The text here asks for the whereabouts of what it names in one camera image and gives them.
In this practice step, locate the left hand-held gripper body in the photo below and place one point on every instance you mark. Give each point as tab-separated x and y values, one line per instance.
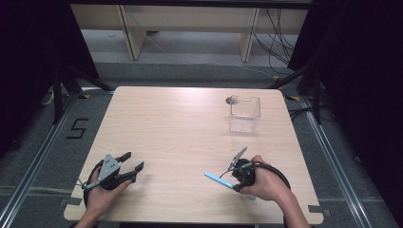
108	167

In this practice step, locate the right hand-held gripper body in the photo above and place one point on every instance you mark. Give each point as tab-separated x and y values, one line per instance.
243	171

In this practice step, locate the light blue toothbrush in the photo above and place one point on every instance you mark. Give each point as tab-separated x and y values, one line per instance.
220	180

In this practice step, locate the clear plastic box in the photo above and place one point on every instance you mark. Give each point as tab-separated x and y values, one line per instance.
244	114

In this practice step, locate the person's right hand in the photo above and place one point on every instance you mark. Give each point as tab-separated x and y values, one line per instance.
268	184

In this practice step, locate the person's left hand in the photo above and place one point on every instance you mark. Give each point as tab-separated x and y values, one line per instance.
100	198

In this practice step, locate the grey tape piece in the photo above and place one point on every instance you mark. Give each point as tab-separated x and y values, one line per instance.
318	209
71	201

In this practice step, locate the yellow black tape piece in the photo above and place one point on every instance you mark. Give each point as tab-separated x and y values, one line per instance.
84	96
293	98

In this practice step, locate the black metal stand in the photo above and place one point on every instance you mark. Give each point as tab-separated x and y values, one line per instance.
309	91
65	91

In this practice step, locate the black curtain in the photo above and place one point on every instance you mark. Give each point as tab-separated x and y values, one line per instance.
364	79
34	63

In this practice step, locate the beige wooden desk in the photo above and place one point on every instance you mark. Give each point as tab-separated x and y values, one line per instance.
190	22

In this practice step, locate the aluminium floor rail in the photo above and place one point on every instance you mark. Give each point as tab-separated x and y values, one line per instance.
335	164
34	158

